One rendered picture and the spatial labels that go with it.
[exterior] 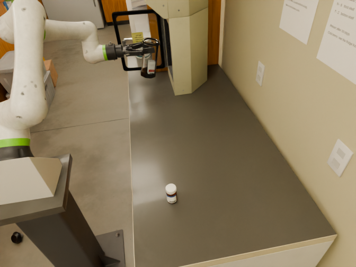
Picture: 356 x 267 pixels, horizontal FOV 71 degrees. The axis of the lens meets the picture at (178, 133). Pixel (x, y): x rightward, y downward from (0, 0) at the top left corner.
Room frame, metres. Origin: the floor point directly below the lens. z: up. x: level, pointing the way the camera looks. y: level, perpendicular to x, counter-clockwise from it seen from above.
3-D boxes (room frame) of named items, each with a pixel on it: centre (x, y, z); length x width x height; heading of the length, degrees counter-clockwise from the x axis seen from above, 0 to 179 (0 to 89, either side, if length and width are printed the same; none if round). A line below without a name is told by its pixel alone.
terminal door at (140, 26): (1.70, 0.20, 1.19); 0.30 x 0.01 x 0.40; 89
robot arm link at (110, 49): (1.49, 0.36, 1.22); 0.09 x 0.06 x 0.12; 5
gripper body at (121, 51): (1.50, 0.28, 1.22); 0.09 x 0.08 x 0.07; 95
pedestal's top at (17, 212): (0.74, 0.68, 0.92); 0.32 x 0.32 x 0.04; 10
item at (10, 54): (3.00, 1.87, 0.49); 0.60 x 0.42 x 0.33; 7
